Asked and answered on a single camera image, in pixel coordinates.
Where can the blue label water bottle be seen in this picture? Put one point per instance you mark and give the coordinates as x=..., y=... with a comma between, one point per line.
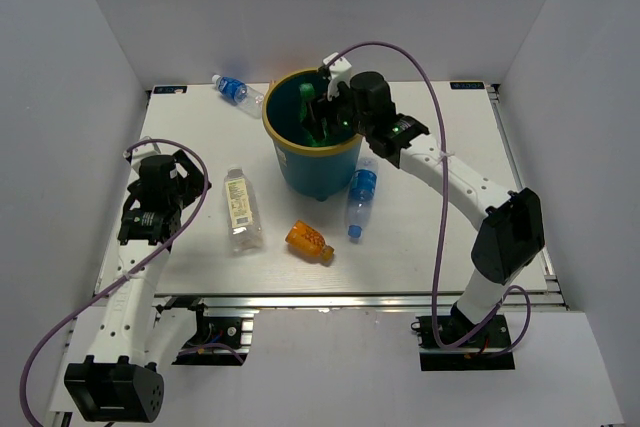
x=360, y=197
x=240, y=94

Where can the aluminium table front rail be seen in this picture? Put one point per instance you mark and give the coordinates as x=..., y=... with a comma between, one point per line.
x=545, y=301

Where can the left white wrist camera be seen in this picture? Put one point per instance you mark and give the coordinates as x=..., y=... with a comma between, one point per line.
x=145, y=149

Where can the right blue table sticker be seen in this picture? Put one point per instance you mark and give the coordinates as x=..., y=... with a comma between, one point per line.
x=467, y=85

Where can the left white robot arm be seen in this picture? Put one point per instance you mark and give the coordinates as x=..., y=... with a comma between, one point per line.
x=120, y=378

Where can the teal bin with yellow rim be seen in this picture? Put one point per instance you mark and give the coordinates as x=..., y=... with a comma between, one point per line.
x=314, y=170

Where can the green plastic soda bottle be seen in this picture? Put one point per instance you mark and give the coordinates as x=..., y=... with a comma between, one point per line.
x=317, y=118

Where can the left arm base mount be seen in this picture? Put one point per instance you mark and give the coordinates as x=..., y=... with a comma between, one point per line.
x=222, y=336

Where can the blue table sticker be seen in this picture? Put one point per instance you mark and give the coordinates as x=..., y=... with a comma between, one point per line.
x=467, y=85
x=169, y=90

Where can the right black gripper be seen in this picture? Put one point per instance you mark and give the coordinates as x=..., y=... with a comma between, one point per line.
x=344, y=93

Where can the left blue table sticker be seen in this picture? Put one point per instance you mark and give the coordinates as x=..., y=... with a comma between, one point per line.
x=169, y=90

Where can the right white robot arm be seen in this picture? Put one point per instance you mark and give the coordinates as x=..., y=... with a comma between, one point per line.
x=509, y=223

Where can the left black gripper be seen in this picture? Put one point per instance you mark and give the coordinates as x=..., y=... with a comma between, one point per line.
x=193, y=183

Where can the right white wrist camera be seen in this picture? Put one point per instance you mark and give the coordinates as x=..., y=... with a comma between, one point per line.
x=335, y=69

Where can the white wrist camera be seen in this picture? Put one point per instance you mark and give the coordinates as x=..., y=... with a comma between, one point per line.
x=335, y=69
x=145, y=149

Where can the orange plastic bottle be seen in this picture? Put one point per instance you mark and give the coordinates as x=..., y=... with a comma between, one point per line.
x=309, y=244

